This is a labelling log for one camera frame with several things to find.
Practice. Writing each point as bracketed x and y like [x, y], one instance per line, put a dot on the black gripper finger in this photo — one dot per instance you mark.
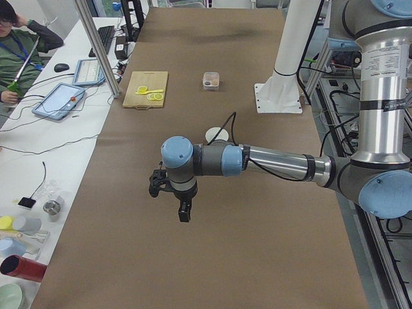
[184, 212]

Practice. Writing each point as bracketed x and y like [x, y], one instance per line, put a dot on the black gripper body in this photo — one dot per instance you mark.
[183, 196]

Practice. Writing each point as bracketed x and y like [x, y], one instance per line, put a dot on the clear plastic egg box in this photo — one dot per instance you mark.
[211, 80]

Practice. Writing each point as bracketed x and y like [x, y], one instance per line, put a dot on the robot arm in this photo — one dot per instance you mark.
[376, 177]

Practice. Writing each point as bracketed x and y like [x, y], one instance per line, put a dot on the black power adapter box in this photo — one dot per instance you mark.
[121, 48]

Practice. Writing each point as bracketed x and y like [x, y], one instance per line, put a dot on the white round bowl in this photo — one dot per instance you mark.
[216, 131]

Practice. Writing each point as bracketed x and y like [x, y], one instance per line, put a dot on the lemon slice lower left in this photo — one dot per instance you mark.
[155, 96]

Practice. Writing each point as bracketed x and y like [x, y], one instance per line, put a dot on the wooden cutting board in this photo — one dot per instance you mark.
[153, 80]

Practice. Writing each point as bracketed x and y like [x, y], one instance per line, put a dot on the metal cylinder part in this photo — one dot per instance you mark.
[53, 208]

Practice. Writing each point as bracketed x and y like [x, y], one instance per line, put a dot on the teach pendant near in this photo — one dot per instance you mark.
[59, 101]

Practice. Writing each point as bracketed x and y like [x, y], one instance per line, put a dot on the teach pendant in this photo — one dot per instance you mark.
[59, 101]
[87, 73]

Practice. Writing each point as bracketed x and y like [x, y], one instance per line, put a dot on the grey cup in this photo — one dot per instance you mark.
[29, 226]

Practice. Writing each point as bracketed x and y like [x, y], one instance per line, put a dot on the small black square pad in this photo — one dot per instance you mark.
[26, 203]

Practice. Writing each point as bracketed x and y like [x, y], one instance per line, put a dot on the teach pendant far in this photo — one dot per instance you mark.
[87, 73]

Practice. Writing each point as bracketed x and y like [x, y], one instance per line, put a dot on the black computer mouse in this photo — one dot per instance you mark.
[60, 67]

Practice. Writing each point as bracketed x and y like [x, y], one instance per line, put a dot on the yellow cup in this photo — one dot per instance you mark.
[6, 222]

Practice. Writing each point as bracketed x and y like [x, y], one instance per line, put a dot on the black keyboard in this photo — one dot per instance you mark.
[106, 34]

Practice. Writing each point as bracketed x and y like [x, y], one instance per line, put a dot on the light blue cup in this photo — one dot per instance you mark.
[10, 246]

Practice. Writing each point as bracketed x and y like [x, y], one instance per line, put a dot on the red cylinder bottle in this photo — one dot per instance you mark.
[23, 268]

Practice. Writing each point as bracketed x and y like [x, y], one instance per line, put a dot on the green bowl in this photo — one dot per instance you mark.
[11, 296]

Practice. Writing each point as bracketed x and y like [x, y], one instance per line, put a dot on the seated person green shirt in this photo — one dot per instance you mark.
[22, 40]

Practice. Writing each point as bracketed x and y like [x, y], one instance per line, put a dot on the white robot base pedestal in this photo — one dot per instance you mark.
[280, 93]

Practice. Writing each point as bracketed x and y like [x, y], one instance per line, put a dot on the aluminium frame post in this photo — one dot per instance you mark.
[83, 11]

